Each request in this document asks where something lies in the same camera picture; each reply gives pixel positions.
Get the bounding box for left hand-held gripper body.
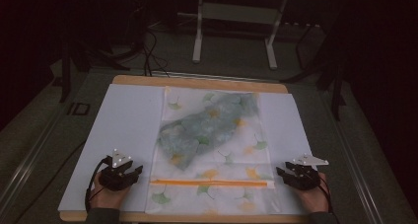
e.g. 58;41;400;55
98;148;134;192

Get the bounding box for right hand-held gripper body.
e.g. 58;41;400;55
290;153;330;191

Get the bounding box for translucent leaf-print zip bag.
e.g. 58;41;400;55
145;85;284;216

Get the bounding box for person's right hand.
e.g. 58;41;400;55
293;172;330;215

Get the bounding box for person's left hand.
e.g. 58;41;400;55
89;174;132;212

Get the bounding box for white table mat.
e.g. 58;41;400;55
57;83;317;216

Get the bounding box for grey-blue cloth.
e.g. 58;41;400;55
156;91;261;172

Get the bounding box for dark stand legs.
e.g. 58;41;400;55
281;20;350;121

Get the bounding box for black metal stand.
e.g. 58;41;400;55
58;33;73;104

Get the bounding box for white metal stand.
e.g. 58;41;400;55
191;0;291;71

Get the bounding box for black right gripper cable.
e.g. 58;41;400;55
315;174;333;216

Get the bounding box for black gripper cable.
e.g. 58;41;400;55
315;174;333;216
84;156;113;214

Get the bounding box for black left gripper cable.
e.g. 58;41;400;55
84;156;113;214

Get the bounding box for metal floor rail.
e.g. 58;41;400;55
323;92;386;224
0;85;72;215

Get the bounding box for black floor socket frame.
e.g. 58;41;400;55
66;102;91;116

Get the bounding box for black floor cables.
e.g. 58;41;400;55
140;28;172;78

